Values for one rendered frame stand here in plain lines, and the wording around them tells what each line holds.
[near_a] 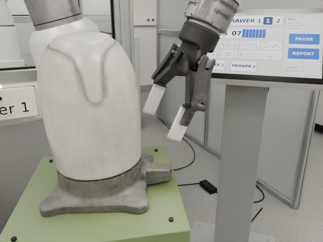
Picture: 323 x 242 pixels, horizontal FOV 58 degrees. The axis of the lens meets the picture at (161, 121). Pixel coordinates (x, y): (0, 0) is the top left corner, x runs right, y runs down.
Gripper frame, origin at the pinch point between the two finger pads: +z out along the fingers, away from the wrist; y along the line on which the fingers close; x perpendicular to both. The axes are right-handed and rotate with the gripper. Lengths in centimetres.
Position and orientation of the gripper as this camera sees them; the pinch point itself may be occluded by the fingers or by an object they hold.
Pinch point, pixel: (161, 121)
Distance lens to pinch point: 60.5
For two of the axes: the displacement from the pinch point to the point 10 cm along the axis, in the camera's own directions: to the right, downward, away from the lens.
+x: 8.3, 2.4, 5.0
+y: 3.9, 3.9, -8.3
